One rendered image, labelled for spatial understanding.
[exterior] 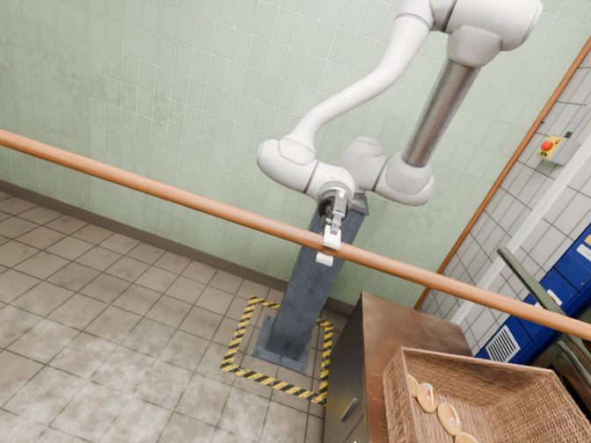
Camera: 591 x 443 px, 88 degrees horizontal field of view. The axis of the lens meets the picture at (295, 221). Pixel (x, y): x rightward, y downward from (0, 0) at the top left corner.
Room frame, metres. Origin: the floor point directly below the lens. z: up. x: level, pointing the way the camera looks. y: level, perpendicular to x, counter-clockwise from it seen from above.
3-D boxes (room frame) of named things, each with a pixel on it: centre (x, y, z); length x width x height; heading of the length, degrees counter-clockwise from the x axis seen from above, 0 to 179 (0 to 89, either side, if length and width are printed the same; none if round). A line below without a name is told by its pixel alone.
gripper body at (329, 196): (0.67, -0.08, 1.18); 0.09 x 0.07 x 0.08; 179
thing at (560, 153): (1.44, -0.94, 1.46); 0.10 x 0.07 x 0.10; 179
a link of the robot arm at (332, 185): (0.74, -0.08, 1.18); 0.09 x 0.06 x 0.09; 89
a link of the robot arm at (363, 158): (1.31, -0.18, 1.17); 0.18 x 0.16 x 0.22; 75
